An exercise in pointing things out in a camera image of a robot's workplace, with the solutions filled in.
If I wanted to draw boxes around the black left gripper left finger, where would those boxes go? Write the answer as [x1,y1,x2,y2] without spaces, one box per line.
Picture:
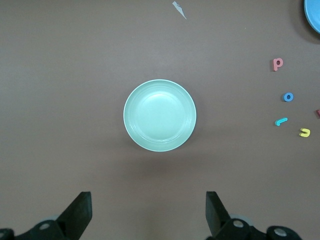
[0,191,93,240]

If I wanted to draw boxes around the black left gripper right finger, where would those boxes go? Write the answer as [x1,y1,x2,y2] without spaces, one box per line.
[205,191,303,240]

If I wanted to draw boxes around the pink foam letter d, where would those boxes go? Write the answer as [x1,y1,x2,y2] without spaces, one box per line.
[271,57,284,73]

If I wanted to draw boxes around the pale green round plate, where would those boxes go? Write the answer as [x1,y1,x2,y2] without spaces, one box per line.
[123,79,198,153]

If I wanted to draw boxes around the yellow foam letter u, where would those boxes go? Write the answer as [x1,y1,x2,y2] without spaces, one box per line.
[298,127,312,138]

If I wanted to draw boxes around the brown table cover sheet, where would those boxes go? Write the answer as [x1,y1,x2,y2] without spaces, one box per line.
[0,0,320,240]

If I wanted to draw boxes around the white paper scrap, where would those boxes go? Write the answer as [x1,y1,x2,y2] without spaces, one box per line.
[171,0,188,20]

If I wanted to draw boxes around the blue round plate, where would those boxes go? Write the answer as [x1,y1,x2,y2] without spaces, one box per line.
[303,0,320,35]

